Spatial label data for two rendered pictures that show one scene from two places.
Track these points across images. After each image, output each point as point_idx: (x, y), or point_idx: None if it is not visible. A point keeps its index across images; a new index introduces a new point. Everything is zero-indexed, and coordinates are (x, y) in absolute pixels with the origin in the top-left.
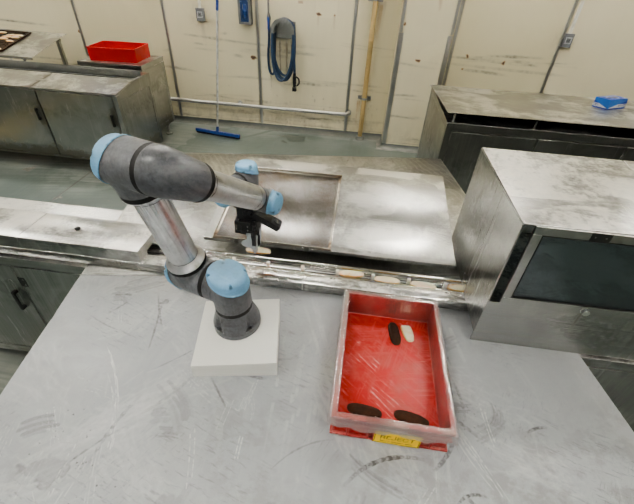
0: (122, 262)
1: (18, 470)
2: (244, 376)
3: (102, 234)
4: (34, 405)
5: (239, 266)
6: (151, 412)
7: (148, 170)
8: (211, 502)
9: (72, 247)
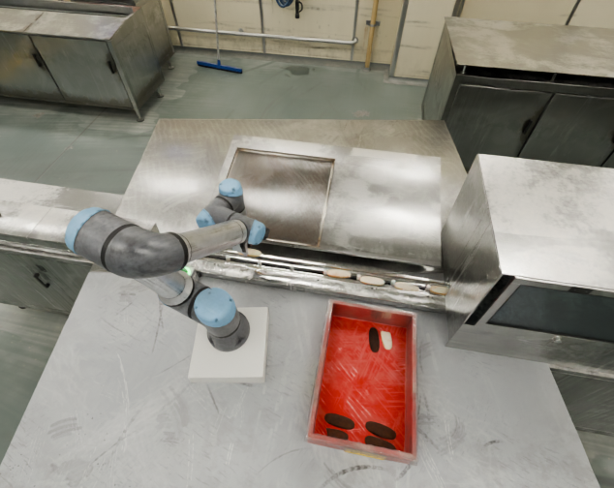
0: None
1: (52, 469)
2: (235, 383)
3: None
4: (59, 409)
5: (225, 296)
6: (156, 417)
7: (118, 263)
8: None
9: None
